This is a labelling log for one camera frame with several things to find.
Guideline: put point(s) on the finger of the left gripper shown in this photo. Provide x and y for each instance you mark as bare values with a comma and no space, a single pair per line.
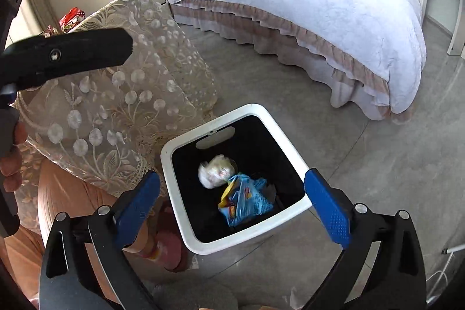
32,62

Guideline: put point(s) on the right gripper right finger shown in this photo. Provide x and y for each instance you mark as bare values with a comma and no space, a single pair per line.
397,279

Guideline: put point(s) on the blue yellow snack wrapper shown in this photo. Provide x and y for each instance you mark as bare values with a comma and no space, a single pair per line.
244,199

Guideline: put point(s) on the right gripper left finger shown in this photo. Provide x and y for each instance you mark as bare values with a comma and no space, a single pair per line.
67,279

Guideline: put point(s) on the white wire rack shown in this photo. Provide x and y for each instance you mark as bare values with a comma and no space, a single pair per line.
438,282

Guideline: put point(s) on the white square trash bin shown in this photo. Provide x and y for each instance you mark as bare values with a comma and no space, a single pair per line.
259,230

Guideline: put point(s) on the person's left hand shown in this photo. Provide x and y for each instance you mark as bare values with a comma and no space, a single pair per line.
12,162

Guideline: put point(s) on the pink slipper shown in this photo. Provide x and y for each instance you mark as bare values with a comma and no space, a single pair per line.
165,246

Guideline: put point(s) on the embroidered beige tablecloth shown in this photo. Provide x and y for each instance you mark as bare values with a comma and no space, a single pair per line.
108,126

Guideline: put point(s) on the white paper ball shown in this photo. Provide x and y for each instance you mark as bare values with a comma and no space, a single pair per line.
216,172

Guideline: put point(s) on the black bin liner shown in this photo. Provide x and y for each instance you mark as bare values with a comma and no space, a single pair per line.
255,153

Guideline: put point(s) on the white door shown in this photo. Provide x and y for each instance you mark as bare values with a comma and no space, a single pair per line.
456,46

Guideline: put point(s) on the red instant noodle bag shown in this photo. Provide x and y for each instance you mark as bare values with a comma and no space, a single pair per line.
71,19

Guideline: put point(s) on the round wooden table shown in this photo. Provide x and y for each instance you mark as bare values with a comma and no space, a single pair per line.
59,192

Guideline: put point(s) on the bed with lavender quilt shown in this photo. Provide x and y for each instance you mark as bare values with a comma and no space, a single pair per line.
370,52

